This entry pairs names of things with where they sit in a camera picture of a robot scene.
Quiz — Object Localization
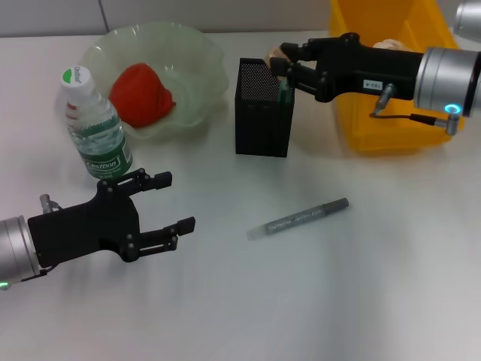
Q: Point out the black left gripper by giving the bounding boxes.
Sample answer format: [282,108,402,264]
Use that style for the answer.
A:
[28,168,196,268]

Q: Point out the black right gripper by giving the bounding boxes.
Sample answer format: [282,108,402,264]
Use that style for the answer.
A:
[269,32,425,103]

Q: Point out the beige eraser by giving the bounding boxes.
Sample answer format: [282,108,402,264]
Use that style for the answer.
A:
[265,47,289,67]

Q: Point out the green utility knife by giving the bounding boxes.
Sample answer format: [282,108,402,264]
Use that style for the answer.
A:
[277,77,295,105]

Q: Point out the clear green-label water bottle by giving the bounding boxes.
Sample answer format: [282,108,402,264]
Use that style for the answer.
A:
[59,65,135,190]

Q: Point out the white paper ball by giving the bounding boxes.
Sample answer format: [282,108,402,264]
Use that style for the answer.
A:
[371,38,410,50]

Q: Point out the red object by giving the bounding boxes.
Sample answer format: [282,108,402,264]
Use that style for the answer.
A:
[108,63,177,128]

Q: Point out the grey marker pen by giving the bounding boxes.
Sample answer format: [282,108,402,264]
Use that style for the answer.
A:
[247,198,349,241]

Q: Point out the black mesh pen holder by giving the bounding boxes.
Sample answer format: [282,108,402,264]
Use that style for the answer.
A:
[234,57,298,159]

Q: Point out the pale green wavy fruit plate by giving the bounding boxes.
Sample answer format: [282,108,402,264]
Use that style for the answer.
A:
[80,22,230,143]

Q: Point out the yellow plastic bin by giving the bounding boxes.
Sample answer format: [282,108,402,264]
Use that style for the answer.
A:
[325,0,473,156]

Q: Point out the left wrist connector cable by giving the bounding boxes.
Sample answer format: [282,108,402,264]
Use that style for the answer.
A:
[20,193,63,283]

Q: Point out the wrist connector cable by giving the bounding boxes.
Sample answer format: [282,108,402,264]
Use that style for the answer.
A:
[370,83,464,135]
[20,193,63,283]

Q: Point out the right wrist connector cable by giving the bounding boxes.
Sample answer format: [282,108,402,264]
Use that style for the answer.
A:
[370,83,464,135]

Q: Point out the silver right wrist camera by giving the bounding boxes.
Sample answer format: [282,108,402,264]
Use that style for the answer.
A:
[452,0,481,41]

